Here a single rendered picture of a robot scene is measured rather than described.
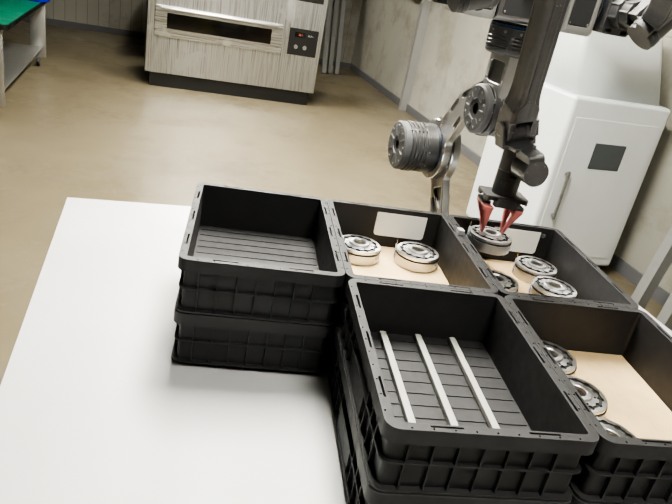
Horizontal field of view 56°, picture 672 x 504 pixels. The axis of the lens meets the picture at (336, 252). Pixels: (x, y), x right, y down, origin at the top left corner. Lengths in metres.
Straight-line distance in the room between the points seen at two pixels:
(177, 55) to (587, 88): 4.22
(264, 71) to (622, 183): 4.00
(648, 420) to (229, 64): 5.92
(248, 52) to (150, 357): 5.61
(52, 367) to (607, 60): 3.19
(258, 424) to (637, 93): 3.16
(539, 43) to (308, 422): 0.82
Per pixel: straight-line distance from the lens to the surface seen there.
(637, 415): 1.23
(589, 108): 3.63
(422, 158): 2.28
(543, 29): 1.28
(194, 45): 6.66
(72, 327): 1.35
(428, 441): 0.84
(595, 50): 3.72
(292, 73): 6.79
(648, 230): 4.20
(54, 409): 1.16
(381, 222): 1.53
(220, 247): 1.41
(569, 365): 1.23
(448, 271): 1.47
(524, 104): 1.38
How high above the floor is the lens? 1.44
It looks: 24 degrees down
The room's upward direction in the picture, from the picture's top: 11 degrees clockwise
